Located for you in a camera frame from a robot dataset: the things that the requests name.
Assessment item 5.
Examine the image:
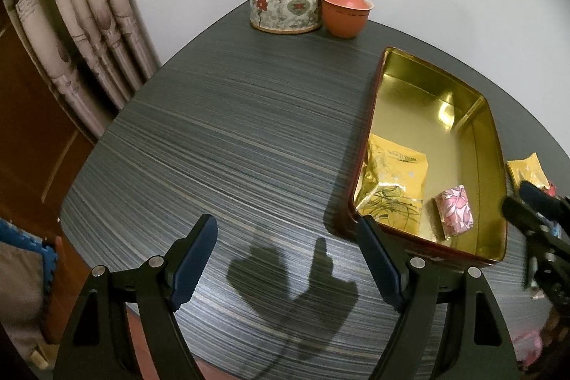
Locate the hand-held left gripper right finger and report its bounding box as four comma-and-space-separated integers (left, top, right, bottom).
356, 215, 522, 380

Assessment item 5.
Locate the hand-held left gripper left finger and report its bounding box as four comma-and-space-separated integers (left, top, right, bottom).
52, 214, 219, 380

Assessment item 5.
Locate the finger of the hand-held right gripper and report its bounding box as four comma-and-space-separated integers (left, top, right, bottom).
519, 181, 563, 212
502, 197, 542, 235

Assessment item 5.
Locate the yellow snack packet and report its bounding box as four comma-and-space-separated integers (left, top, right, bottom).
368, 134, 429, 196
506, 153, 549, 191
356, 182, 422, 236

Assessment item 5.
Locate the red tin box gold interior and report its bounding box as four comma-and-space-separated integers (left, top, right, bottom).
334, 47, 508, 269

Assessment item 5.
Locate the pink floral snack packet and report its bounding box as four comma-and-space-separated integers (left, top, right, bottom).
433, 184, 475, 242

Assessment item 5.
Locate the blue foam mat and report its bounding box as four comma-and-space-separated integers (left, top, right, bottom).
0, 217, 59, 274

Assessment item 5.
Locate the orange lidded clay cup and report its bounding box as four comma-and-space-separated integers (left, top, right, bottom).
319, 0, 374, 39

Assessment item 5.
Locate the patterned beige curtain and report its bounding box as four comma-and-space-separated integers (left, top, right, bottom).
2, 0, 161, 140

